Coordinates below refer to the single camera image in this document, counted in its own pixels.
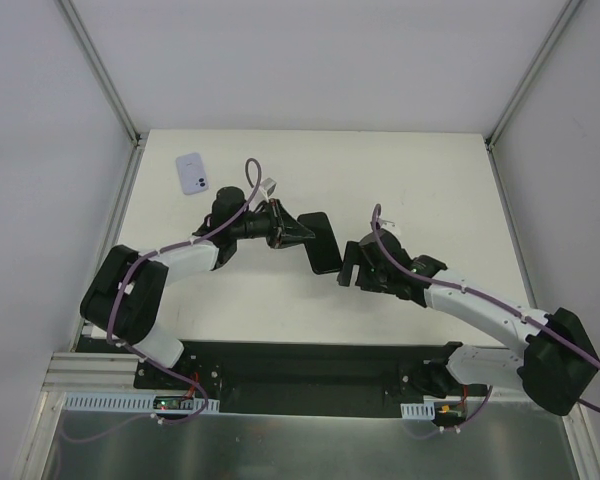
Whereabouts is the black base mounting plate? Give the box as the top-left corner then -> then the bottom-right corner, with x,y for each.
133,341 -> 487,418

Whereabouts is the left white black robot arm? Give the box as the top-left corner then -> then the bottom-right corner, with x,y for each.
79,186 -> 315,389

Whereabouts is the aluminium frame post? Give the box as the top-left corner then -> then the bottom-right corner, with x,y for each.
485,0 -> 585,152
54,0 -> 142,146

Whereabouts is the white cable duct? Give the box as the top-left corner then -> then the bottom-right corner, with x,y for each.
64,392 -> 220,415
400,401 -> 436,421

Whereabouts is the purple cable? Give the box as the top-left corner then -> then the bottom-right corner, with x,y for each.
59,158 -> 264,444
371,203 -> 600,441

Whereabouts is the right white cable duct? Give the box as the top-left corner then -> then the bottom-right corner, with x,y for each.
400,401 -> 436,421

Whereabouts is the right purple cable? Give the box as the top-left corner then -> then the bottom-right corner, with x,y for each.
371,203 -> 600,441

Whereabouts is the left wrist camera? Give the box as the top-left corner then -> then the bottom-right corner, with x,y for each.
259,178 -> 277,198

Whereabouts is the left aluminium frame post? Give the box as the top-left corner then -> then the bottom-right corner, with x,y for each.
54,0 -> 142,146

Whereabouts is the right aluminium frame post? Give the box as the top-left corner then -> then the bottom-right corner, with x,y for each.
485,0 -> 585,152

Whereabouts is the front aluminium rail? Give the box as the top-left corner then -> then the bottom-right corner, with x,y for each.
42,352 -> 138,392

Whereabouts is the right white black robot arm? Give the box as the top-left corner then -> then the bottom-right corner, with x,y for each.
337,228 -> 599,416

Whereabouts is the lilac phone case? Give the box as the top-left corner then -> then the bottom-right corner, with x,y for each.
175,153 -> 209,195

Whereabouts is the left white cable duct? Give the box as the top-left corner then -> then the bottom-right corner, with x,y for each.
64,392 -> 220,415

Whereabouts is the black smartphone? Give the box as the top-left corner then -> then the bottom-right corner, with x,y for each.
298,212 -> 342,275

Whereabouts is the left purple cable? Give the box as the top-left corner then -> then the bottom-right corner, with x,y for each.
59,158 -> 264,444

